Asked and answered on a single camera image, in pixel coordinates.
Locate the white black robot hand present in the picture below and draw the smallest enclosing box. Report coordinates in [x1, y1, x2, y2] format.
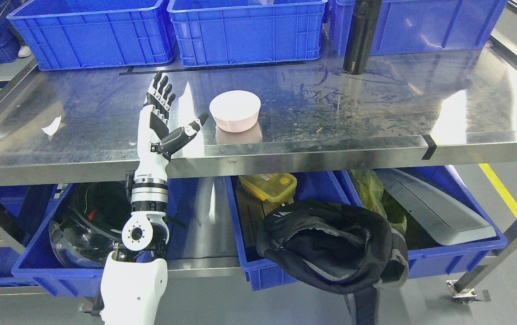
[134, 71, 209, 183]

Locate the black backpack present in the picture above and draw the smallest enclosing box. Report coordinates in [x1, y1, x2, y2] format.
[256, 198, 410, 325]

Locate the blue crate top left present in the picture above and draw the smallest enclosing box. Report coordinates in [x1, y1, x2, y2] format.
[7, 0, 176, 71]

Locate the blue crate top right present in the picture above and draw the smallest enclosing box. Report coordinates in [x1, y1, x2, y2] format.
[331, 0, 509, 57]

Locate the grey plastic panel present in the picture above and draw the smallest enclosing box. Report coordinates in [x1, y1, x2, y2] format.
[376, 169, 496, 246]

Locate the green plastic bag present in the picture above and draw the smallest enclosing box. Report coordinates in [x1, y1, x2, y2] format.
[349, 169, 407, 235]

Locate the black tape strip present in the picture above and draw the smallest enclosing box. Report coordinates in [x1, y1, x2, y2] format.
[422, 135, 438, 160]

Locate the yellow lunch box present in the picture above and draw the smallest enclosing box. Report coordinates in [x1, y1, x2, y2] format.
[238, 173, 298, 204]

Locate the blue bin lower left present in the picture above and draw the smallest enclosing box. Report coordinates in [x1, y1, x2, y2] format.
[12, 180, 185, 297]

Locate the blue bin lower right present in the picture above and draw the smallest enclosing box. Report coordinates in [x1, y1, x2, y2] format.
[224, 165, 508, 291]

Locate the blue crate top middle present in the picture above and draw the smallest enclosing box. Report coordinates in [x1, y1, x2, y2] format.
[167, 0, 326, 68]

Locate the white paper scrap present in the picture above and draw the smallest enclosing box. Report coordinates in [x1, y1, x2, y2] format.
[41, 116, 62, 137]

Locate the pink ikea bowl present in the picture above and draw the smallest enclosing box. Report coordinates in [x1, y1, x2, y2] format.
[209, 90, 262, 133]

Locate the blue crate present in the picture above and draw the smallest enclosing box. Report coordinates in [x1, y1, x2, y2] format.
[331, 0, 509, 57]
[7, 0, 176, 71]
[167, 0, 326, 68]

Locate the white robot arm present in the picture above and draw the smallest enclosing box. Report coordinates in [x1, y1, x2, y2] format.
[101, 171, 169, 325]

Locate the black motorcycle helmet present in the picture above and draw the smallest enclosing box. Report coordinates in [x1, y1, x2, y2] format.
[48, 181, 130, 269]

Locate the blue bin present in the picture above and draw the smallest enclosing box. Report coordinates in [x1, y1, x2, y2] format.
[12, 180, 185, 297]
[224, 165, 508, 291]

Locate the black thermos bottle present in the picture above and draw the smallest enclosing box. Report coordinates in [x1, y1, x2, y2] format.
[343, 0, 382, 74]

